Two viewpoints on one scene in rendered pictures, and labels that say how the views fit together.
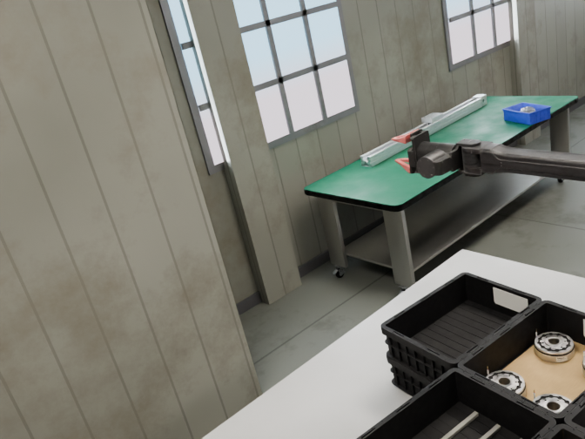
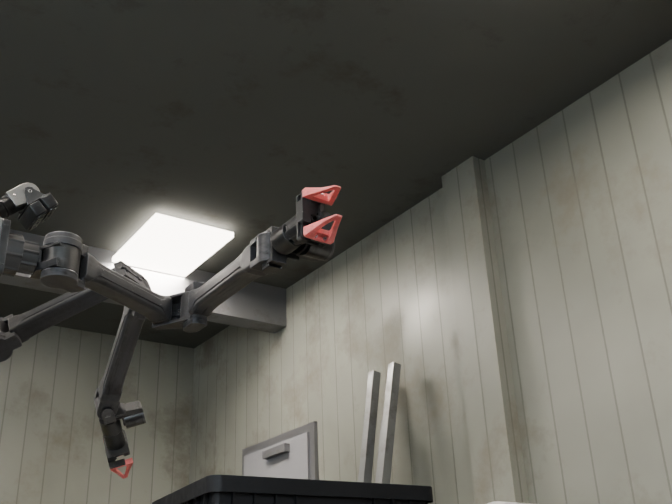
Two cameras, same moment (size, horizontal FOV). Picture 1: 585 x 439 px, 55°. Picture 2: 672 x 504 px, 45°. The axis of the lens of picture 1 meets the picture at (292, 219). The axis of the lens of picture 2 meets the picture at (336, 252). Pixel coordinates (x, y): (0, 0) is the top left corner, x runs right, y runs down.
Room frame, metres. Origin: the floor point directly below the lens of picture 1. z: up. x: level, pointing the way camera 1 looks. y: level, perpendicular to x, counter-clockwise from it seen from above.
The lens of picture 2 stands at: (2.88, -0.33, 0.71)
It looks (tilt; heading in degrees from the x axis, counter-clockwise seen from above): 25 degrees up; 180
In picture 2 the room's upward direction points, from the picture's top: 2 degrees counter-clockwise
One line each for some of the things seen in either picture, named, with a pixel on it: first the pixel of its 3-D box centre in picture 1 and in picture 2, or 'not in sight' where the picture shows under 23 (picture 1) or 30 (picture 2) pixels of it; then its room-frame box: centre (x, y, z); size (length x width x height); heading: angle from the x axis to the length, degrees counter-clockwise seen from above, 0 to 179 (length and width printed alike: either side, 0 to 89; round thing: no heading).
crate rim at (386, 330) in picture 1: (460, 315); (290, 502); (1.44, -0.43, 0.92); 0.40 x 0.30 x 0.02; 120
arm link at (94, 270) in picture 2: not in sight; (128, 286); (1.16, -0.81, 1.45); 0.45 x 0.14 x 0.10; 155
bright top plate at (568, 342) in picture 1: (554, 342); not in sight; (1.30, -0.64, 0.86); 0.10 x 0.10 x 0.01
